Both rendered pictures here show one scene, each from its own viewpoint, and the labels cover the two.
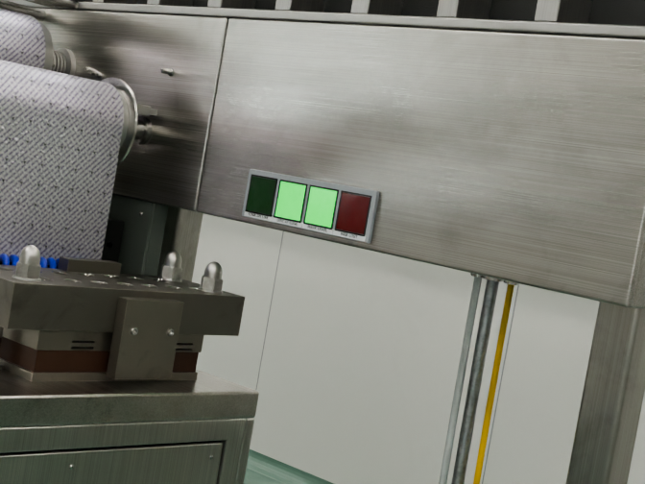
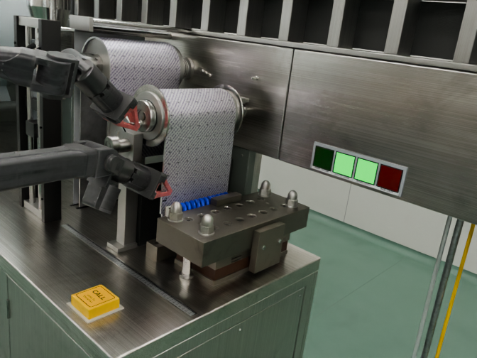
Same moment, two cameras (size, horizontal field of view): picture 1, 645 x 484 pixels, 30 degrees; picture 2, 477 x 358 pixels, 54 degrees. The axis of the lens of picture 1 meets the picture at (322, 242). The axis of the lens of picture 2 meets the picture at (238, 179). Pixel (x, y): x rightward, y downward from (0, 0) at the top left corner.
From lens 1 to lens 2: 0.73 m
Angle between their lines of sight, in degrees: 15
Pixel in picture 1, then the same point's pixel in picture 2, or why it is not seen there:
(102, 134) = (226, 123)
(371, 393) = not seen: hidden behind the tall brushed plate
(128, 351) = (260, 258)
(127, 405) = (264, 290)
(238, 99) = (304, 99)
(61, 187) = (207, 158)
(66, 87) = (206, 101)
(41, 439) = (226, 324)
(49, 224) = (202, 178)
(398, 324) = not seen: hidden behind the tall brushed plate
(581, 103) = not seen: outside the picture
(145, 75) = (239, 77)
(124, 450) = (262, 311)
